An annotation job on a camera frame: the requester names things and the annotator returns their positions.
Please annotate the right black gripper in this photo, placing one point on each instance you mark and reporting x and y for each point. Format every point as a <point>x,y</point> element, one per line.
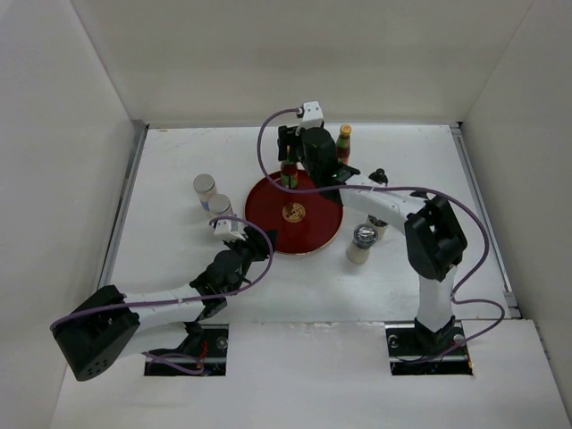
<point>289,138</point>

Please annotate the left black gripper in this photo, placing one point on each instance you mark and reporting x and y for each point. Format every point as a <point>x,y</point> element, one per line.
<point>255,241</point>

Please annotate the green-label sauce bottle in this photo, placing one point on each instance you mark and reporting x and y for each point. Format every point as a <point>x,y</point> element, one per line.
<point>343,143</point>
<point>289,173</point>

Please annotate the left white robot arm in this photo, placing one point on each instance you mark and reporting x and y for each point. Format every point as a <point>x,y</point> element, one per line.
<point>165,327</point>

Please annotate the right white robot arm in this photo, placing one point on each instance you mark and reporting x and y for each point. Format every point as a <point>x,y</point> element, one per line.
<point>434,238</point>

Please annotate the near silver-lid salt jar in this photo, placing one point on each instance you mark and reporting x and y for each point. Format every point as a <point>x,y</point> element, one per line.
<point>220,205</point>

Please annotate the silver-lid salt jar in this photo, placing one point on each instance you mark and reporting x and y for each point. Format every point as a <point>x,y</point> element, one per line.
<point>220,205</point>
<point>204,186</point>

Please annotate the round red tray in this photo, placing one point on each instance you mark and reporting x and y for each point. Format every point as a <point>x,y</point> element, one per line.
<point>303,223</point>

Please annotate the white bottle black cap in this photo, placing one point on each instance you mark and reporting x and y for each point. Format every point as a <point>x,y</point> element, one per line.
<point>380,176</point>

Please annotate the far silver-lid salt jar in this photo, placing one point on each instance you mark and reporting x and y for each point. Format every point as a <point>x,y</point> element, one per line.
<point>204,186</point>

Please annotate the front grinder jar chrome top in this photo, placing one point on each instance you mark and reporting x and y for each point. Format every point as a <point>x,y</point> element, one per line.
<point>364,237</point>

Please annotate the clear grinder jar black top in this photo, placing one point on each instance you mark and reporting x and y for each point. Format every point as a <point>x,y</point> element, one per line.
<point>378,225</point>

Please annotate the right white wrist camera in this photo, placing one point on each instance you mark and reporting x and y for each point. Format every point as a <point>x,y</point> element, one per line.
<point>310,115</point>

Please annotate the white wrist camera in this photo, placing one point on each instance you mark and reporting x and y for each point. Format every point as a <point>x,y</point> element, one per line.
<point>310,115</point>
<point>228,230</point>

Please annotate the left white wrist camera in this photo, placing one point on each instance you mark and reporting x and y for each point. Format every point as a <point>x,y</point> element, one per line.
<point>228,230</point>

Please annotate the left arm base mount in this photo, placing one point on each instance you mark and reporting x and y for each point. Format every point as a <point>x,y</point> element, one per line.
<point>201,353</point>

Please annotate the left aluminium frame rail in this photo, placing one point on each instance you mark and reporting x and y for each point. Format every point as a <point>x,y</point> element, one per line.
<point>106,270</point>

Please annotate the aluminium frame rail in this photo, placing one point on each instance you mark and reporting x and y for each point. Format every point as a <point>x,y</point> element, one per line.
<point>106,270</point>
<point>460,144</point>

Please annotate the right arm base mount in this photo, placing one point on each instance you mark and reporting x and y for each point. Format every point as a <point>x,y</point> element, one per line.
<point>409,356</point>

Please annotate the right aluminium frame rail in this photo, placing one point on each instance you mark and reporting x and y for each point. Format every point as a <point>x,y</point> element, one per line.
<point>460,144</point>

